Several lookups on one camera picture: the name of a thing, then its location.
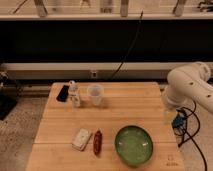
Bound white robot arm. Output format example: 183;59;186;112
162;62;213;124

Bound blue box on floor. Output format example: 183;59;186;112
172;115;185;128

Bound black hanging cable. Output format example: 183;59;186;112
107;9;145;82

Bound translucent white cup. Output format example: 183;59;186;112
87;84;104;106

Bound black equipment at left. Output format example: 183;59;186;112
0;71;21;120

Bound black floor cables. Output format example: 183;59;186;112
173;101;208;171

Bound small clear plastic bottle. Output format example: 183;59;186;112
68;80;81;107

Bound green ceramic bowl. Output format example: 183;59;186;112
114;125;153;167

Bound red-brown sausage toy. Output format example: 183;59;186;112
93;130;102;156

